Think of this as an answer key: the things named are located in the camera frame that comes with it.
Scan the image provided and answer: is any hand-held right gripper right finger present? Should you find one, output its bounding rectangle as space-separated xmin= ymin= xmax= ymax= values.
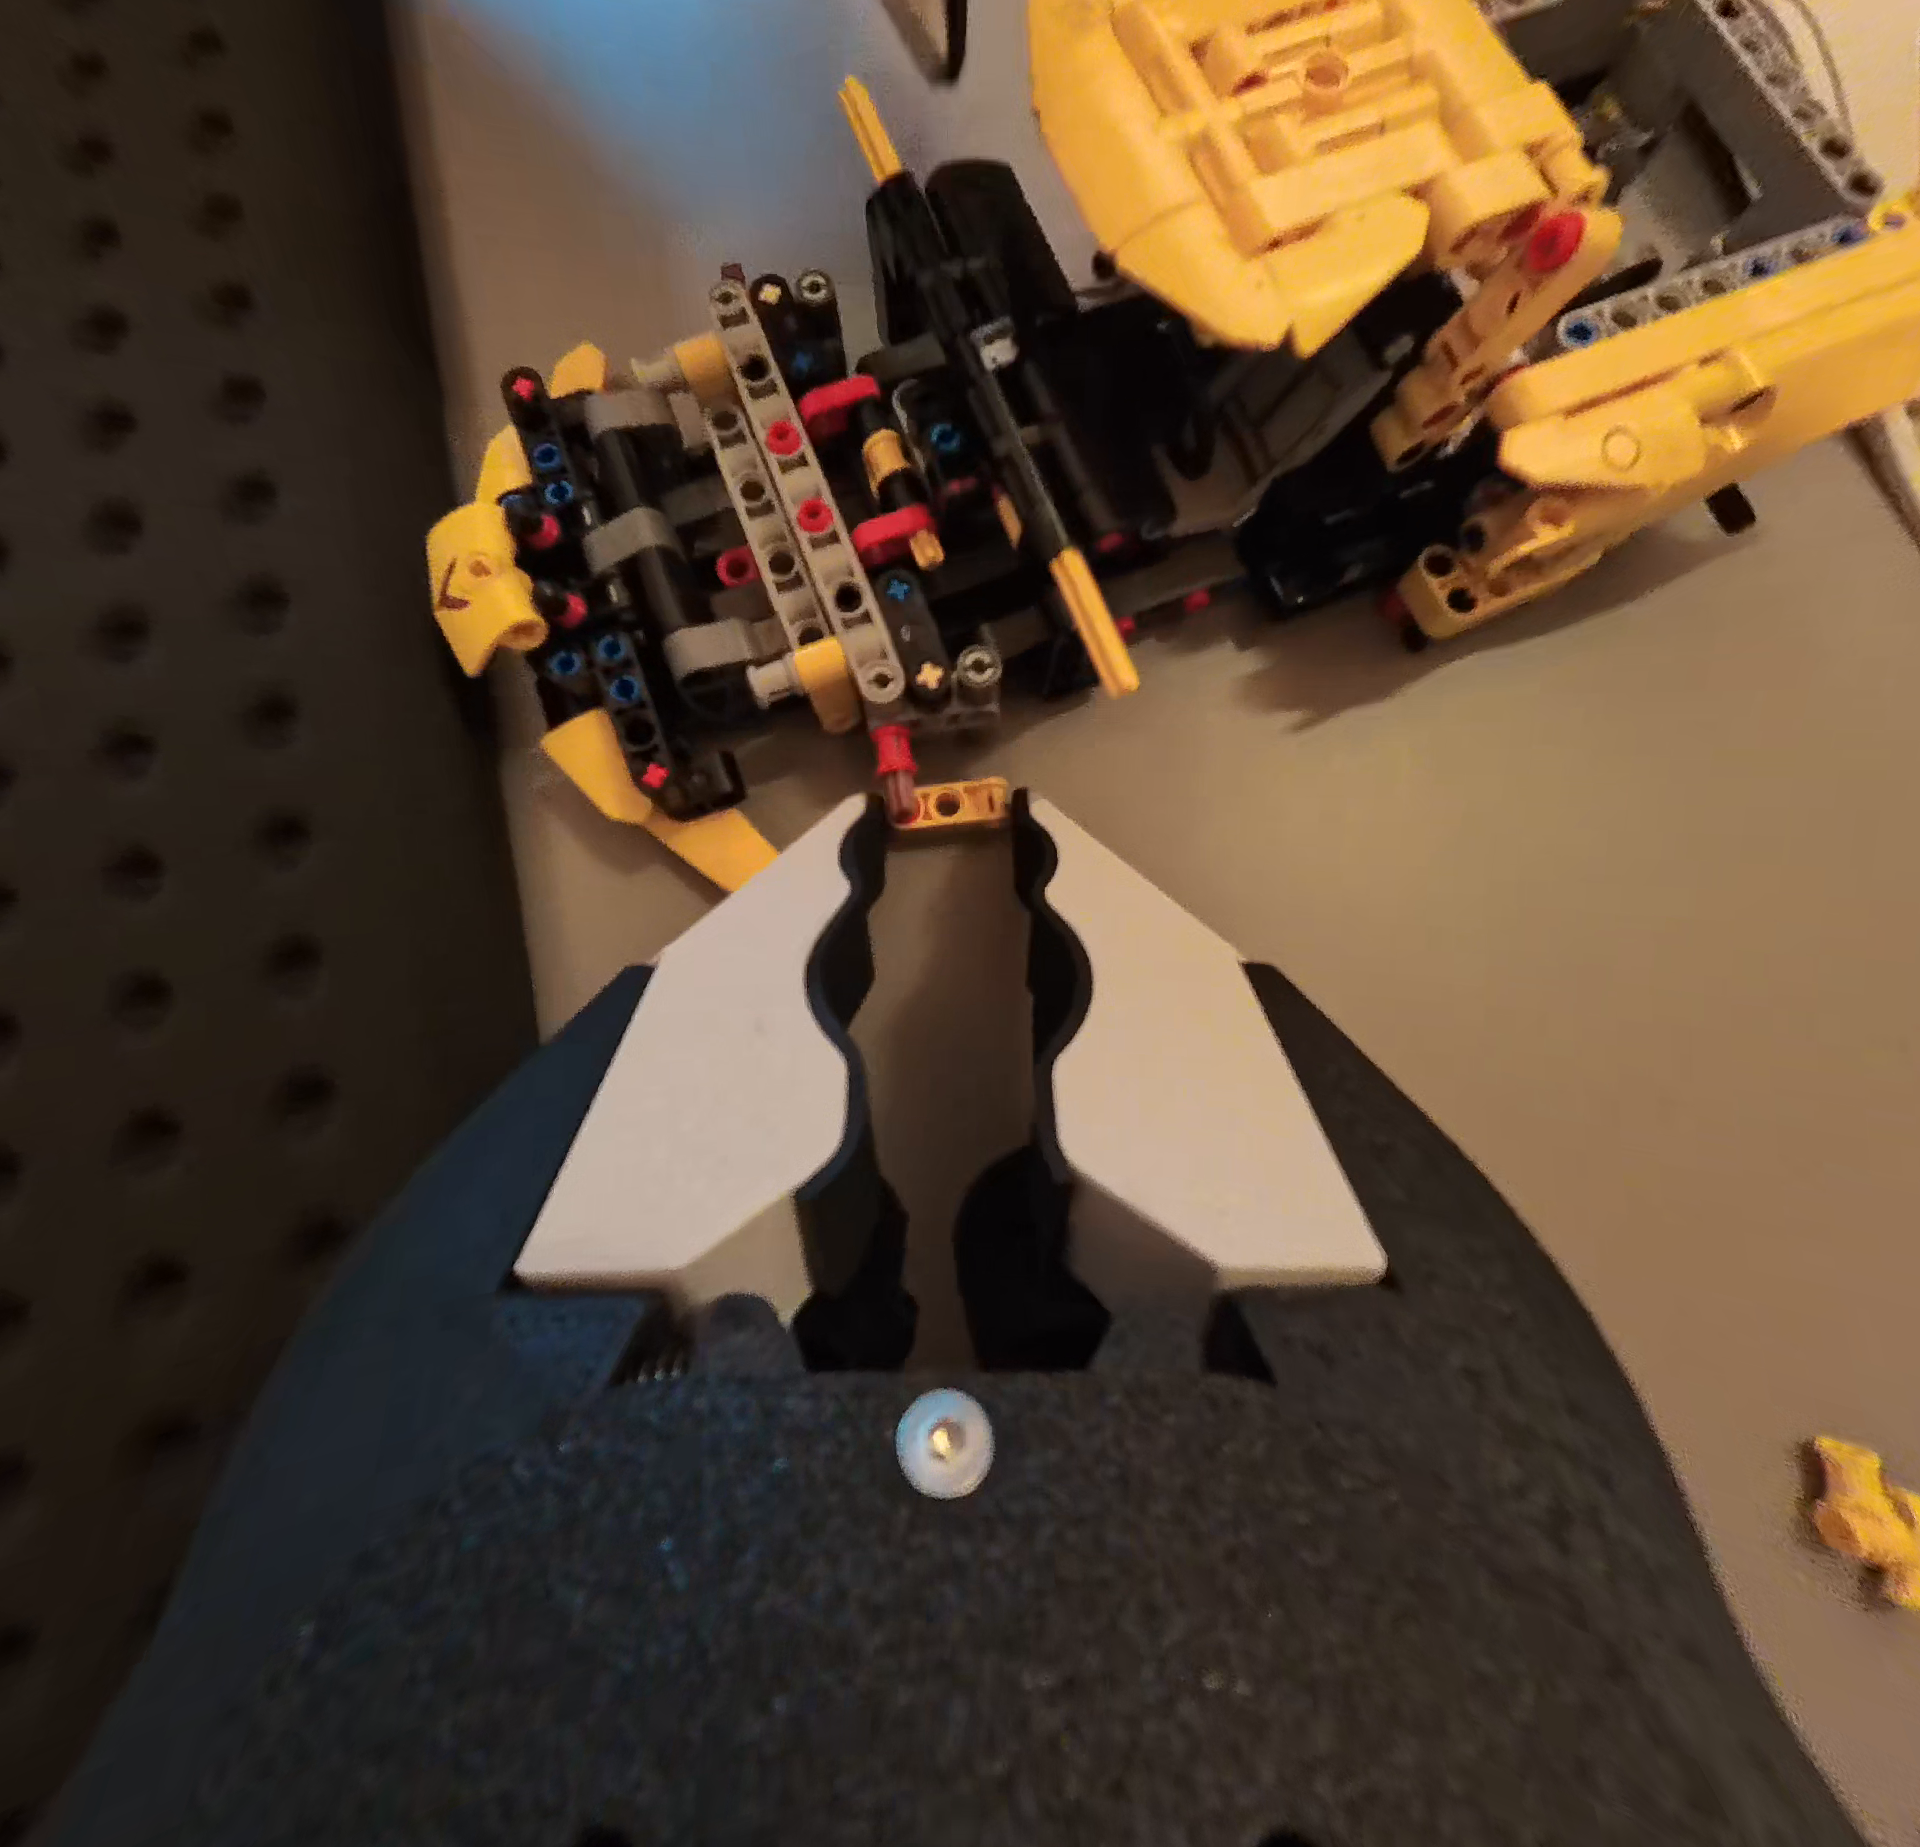
xmin=960 ymin=791 xmax=1392 ymax=1331

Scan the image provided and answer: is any yellow brick connector piece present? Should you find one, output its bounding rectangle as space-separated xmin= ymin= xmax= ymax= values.
xmin=1800 ymin=1433 xmax=1920 ymax=1610

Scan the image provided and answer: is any yellow toy brick car model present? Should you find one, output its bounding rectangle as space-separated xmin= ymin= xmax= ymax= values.
xmin=425 ymin=0 xmax=1920 ymax=896

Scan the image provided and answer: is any yellow brick beam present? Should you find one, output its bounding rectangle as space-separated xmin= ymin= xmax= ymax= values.
xmin=1371 ymin=212 xmax=1593 ymax=469

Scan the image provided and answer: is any grey desk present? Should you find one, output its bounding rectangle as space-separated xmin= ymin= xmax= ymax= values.
xmin=375 ymin=0 xmax=1920 ymax=1847

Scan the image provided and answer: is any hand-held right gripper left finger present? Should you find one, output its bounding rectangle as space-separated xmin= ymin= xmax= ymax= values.
xmin=513 ymin=791 xmax=917 ymax=1331

